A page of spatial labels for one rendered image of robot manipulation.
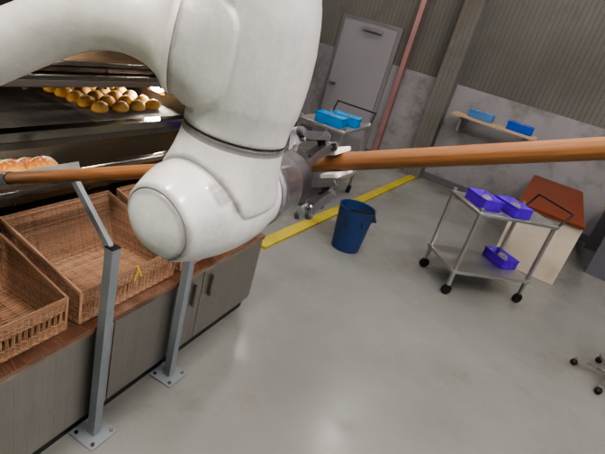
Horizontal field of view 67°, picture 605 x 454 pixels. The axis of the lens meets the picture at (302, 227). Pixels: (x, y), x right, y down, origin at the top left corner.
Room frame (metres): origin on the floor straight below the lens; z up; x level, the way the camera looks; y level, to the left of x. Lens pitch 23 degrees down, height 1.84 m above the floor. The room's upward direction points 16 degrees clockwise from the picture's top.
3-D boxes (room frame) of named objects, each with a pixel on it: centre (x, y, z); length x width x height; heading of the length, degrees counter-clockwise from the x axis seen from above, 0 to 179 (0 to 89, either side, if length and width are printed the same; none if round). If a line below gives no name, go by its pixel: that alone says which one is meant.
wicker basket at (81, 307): (1.72, 0.86, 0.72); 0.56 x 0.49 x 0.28; 160
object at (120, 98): (2.50, 1.33, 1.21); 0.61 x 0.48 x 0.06; 70
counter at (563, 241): (5.74, -2.93, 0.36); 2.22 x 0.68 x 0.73; 155
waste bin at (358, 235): (4.09, -0.47, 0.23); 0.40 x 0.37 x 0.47; 69
